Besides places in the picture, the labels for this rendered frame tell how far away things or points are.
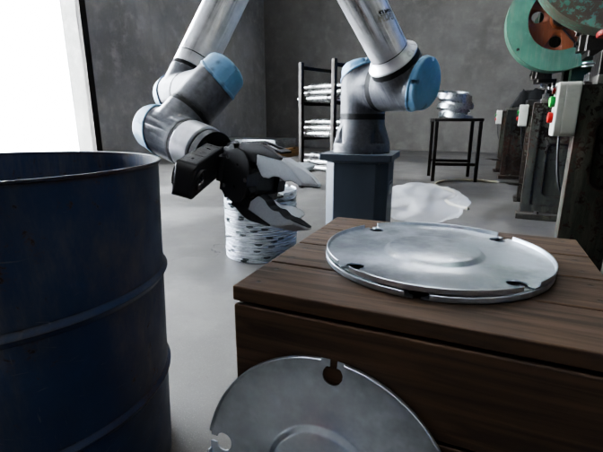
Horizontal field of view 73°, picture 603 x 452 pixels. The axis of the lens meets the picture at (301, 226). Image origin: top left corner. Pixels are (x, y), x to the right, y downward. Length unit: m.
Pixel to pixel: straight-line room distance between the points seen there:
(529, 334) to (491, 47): 7.39
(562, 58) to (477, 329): 3.83
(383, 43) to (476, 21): 6.88
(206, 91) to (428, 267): 0.43
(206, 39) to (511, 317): 0.68
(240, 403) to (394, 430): 0.18
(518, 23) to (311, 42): 4.88
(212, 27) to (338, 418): 0.68
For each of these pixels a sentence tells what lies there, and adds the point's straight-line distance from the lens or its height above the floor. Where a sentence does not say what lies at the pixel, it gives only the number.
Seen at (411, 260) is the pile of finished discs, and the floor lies 0.36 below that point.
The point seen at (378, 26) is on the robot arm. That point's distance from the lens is 0.93.
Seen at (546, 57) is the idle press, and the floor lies 1.03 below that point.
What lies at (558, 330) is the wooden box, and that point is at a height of 0.35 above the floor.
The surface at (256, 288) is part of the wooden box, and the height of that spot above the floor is 0.35.
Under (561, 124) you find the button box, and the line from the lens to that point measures 1.27.
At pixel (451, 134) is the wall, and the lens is 7.67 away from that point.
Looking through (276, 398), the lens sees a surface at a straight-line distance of 0.51.
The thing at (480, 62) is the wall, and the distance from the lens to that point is 7.71.
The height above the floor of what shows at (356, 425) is 0.22.
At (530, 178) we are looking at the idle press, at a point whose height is 0.22.
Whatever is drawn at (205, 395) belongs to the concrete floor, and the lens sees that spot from 0.91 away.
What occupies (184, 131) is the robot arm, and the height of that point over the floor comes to 0.52.
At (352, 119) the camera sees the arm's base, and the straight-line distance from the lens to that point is 1.08.
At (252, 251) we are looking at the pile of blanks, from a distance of 1.57.
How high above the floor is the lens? 0.53
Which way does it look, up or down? 15 degrees down
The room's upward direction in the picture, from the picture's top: straight up
